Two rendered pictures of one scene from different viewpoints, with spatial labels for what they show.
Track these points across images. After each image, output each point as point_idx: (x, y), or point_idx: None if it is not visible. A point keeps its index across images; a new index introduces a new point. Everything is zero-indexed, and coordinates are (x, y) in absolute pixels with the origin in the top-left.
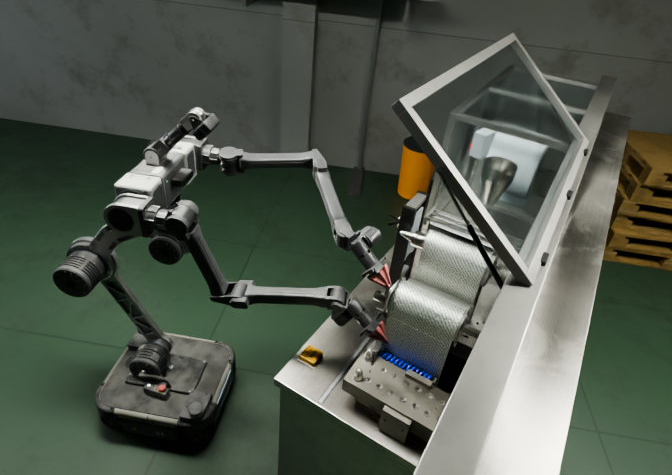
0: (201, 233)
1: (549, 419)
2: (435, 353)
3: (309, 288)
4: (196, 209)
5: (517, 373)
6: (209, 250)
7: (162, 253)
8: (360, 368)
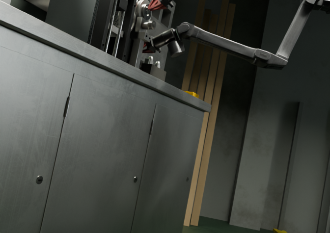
0: (299, 8)
1: None
2: (111, 36)
3: (208, 32)
4: None
5: None
6: (292, 22)
7: None
8: (157, 61)
